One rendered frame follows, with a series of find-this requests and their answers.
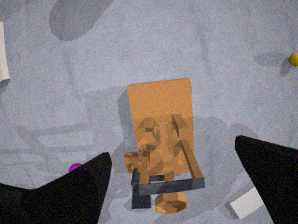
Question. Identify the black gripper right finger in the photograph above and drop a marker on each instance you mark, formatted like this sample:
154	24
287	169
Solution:
273	168

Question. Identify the purple ball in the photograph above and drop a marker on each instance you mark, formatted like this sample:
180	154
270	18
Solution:
74	166

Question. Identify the cream flat rectangular block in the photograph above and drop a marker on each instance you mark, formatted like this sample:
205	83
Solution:
4	75

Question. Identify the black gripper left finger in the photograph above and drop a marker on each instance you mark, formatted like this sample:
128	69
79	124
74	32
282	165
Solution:
75	198

